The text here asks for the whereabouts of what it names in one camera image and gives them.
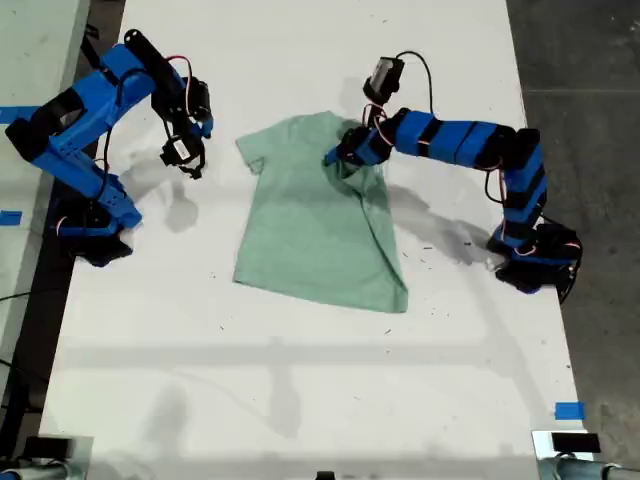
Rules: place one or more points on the black table frame strut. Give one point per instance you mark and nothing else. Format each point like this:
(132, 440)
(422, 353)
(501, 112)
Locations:
(90, 55)

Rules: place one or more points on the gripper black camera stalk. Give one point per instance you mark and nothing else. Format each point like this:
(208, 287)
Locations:
(175, 127)
(374, 115)

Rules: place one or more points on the pale side table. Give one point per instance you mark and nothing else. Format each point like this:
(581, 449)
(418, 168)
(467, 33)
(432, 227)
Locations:
(30, 50)

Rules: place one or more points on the small black box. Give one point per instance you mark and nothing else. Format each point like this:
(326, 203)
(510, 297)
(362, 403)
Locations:
(575, 442)
(47, 447)

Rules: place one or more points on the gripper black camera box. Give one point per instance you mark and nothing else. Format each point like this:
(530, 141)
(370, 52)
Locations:
(180, 152)
(385, 77)

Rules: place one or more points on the small black mount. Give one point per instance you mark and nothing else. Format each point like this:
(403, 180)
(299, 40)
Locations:
(325, 475)

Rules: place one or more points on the grey metal pipe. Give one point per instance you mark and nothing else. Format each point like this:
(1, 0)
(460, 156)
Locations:
(30, 472)
(590, 471)

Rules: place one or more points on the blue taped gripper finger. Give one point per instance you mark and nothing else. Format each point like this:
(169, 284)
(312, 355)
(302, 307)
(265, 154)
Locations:
(350, 170)
(336, 156)
(207, 127)

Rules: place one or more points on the long blue tape strip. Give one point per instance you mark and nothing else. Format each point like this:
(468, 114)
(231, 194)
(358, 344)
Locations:
(17, 114)

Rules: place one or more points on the short blue tape strip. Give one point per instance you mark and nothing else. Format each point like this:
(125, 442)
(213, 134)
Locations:
(11, 218)

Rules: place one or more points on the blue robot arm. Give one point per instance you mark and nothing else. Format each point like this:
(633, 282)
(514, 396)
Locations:
(522, 175)
(75, 135)

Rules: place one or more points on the square blue tape piece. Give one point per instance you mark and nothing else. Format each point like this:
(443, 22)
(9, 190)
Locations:
(570, 411)

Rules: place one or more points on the pale green T-shirt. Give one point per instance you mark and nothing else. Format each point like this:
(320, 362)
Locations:
(310, 240)

